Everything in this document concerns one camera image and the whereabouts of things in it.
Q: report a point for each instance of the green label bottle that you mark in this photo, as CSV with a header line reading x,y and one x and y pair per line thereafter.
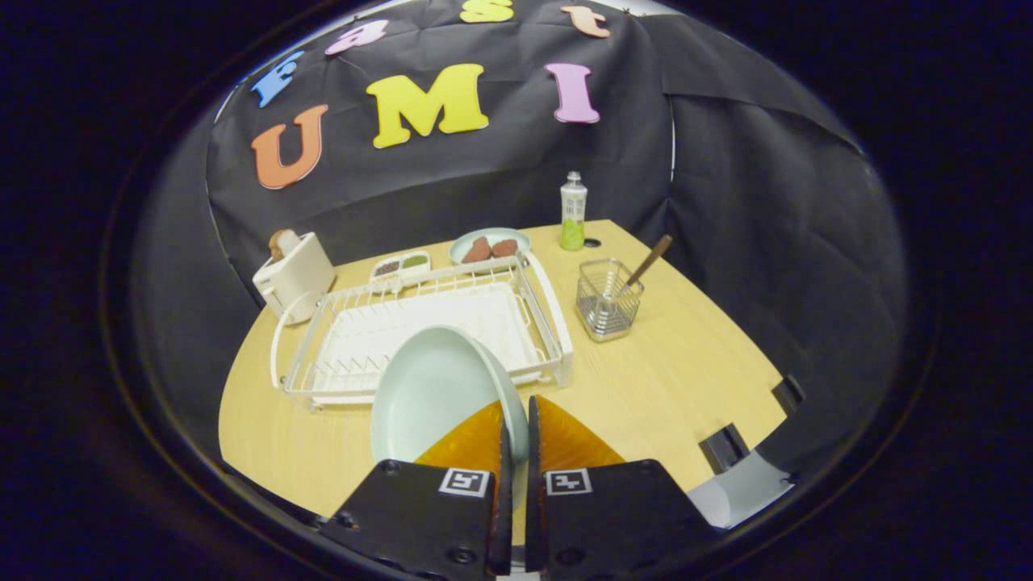
x,y
574,218

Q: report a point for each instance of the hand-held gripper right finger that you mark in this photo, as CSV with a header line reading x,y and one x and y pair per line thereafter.
x,y
533,500

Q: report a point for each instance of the bread slice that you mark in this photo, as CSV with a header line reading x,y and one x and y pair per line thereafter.
x,y
282,242

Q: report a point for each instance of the black backdrop cloth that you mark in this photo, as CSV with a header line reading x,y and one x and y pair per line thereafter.
x,y
484,177

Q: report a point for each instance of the white toaster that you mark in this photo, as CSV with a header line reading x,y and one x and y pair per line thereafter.
x,y
294,274

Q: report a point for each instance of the brown meat patty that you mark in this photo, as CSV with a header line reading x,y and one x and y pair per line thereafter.
x,y
505,248
478,250

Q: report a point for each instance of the black table edge bracket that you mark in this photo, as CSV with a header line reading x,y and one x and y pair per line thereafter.
x,y
788,395
724,448

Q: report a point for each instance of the white seasoning tray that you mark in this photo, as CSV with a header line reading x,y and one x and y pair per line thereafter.
x,y
401,266

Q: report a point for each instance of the pale green plate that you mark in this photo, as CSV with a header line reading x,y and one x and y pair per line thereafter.
x,y
428,395

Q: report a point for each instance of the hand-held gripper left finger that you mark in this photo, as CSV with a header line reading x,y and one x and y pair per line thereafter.
x,y
506,500

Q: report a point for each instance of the small plate with meat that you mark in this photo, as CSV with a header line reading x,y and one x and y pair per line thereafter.
x,y
468,240

